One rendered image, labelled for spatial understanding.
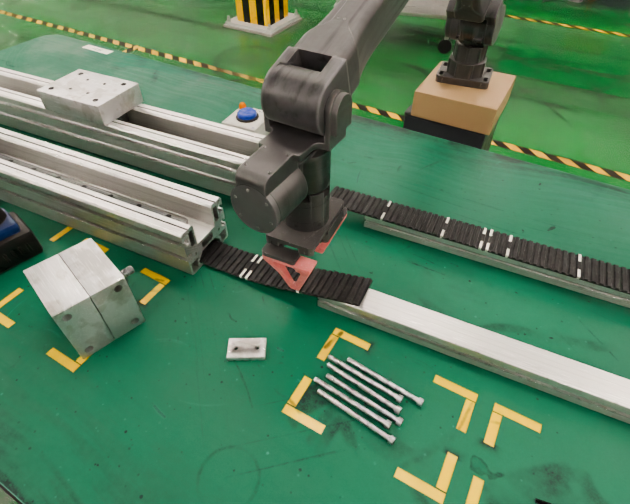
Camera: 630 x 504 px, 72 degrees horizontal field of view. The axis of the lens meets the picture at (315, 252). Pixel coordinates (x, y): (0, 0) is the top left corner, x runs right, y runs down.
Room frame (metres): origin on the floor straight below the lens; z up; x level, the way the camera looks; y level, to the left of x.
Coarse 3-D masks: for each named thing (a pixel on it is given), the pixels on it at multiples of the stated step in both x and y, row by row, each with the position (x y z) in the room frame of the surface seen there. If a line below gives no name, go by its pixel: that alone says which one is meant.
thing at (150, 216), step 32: (0, 128) 0.74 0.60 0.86; (0, 160) 0.63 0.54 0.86; (32, 160) 0.68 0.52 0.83; (64, 160) 0.64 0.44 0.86; (96, 160) 0.63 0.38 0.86; (0, 192) 0.62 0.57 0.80; (32, 192) 0.57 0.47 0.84; (64, 192) 0.54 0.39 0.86; (96, 192) 0.54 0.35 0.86; (128, 192) 0.58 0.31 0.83; (160, 192) 0.55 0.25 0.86; (192, 192) 0.54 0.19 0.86; (64, 224) 0.56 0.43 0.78; (96, 224) 0.53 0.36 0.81; (128, 224) 0.50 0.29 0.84; (160, 224) 0.47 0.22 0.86; (192, 224) 0.51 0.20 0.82; (224, 224) 0.53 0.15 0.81; (160, 256) 0.46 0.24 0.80; (192, 256) 0.45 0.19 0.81
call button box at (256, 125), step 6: (234, 114) 0.84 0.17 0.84; (258, 114) 0.83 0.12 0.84; (228, 120) 0.81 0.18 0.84; (234, 120) 0.81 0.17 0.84; (240, 120) 0.81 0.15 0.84; (246, 120) 0.81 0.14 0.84; (252, 120) 0.81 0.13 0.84; (258, 120) 0.81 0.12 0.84; (234, 126) 0.79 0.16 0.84; (240, 126) 0.79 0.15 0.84; (246, 126) 0.79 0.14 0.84; (252, 126) 0.79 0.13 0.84; (258, 126) 0.79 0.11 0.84; (264, 126) 0.81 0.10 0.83; (258, 132) 0.79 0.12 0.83; (264, 132) 0.81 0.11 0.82
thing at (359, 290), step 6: (360, 276) 0.40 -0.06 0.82; (360, 282) 0.39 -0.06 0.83; (366, 282) 0.39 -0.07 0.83; (354, 288) 0.38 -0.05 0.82; (360, 288) 0.38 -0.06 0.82; (366, 288) 0.38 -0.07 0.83; (354, 294) 0.37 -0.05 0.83; (360, 294) 0.37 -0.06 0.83; (348, 300) 0.36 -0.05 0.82; (354, 300) 0.36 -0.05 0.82; (360, 300) 0.36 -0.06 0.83
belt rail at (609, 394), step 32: (384, 320) 0.34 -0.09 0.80; (416, 320) 0.34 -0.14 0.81; (448, 320) 0.34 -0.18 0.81; (448, 352) 0.30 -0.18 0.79; (480, 352) 0.29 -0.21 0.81; (512, 352) 0.29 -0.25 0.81; (544, 352) 0.29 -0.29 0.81; (544, 384) 0.25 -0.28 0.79; (576, 384) 0.24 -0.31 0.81; (608, 384) 0.24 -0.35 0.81
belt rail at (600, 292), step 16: (368, 224) 0.55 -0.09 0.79; (384, 224) 0.54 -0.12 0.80; (416, 240) 0.51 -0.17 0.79; (432, 240) 0.51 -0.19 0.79; (464, 256) 0.48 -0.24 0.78; (480, 256) 0.47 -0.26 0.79; (496, 256) 0.46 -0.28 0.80; (528, 272) 0.44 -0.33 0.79; (544, 272) 0.43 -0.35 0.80; (576, 288) 0.41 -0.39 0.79; (592, 288) 0.41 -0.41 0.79; (608, 288) 0.39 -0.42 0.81; (624, 304) 0.38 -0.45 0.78
